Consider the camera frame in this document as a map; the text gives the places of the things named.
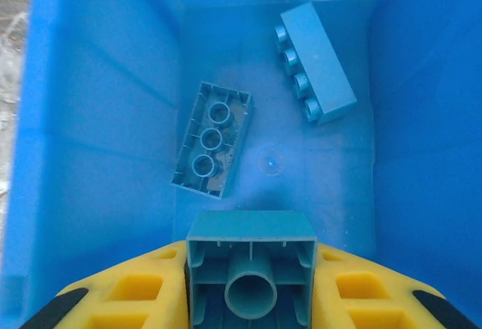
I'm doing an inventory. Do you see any wide blue plastic bin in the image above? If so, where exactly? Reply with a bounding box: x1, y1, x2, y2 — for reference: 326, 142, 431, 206
0, 0, 482, 329

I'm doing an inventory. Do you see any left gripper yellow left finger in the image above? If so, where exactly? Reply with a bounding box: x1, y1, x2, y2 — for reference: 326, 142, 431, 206
18, 240, 189, 329

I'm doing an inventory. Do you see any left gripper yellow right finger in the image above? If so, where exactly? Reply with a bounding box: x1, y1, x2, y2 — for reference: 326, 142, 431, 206
311, 241, 479, 329

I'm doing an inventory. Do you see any small blue lego brick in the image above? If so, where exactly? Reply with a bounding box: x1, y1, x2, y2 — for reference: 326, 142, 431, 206
185, 210, 319, 329

